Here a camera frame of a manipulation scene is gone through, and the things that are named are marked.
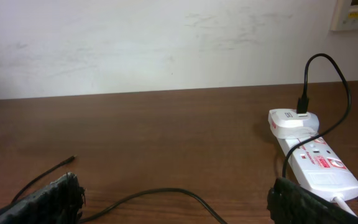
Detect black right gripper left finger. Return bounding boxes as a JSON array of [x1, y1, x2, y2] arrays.
[[0, 172, 85, 224]]

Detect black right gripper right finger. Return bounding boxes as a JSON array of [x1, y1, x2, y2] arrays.
[[267, 178, 358, 224]]

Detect black USB charging cable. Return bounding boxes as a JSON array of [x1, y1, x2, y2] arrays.
[[11, 53, 352, 224]]

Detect white USB charger plug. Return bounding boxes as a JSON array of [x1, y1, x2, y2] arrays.
[[268, 109, 319, 139]]

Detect white power strip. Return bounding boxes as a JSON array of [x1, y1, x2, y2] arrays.
[[287, 137, 358, 202]]

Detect white power strip cord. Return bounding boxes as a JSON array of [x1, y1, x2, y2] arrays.
[[333, 195, 358, 218]]

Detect white wall panel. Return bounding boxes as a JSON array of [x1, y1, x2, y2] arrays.
[[330, 0, 358, 31]]

